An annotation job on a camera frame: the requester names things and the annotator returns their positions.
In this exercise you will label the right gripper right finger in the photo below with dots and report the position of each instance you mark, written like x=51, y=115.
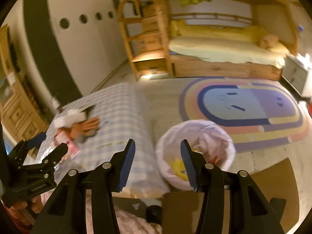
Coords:
x=250, y=212

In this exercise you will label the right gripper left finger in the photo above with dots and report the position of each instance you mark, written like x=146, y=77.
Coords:
x=65, y=210

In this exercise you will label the orange knitted glove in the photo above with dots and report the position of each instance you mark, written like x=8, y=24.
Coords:
x=81, y=130

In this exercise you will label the white lined trash bin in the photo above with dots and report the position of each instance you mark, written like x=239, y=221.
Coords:
x=204, y=137

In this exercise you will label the person's left hand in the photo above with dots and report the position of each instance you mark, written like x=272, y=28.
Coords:
x=20, y=212

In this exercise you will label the wooden cabinet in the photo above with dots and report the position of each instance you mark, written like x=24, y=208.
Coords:
x=19, y=115

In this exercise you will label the colourful oval rug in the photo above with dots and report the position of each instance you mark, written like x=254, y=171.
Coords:
x=256, y=113

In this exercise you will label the blue checkered tablecloth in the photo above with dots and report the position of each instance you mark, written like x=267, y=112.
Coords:
x=120, y=112

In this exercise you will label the white nightstand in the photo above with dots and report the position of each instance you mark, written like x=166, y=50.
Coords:
x=298, y=76

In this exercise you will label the cream mattress sheet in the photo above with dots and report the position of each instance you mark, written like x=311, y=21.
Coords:
x=233, y=51

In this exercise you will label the wooden bunk bed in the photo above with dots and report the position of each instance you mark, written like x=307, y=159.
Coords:
x=272, y=15

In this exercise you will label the white wardrobe with holes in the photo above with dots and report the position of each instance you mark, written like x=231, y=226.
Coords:
x=75, y=44

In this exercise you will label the yellow blanket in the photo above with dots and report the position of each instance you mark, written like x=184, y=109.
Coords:
x=252, y=34

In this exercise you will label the wooden stair drawers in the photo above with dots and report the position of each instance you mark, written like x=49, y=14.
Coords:
x=142, y=37

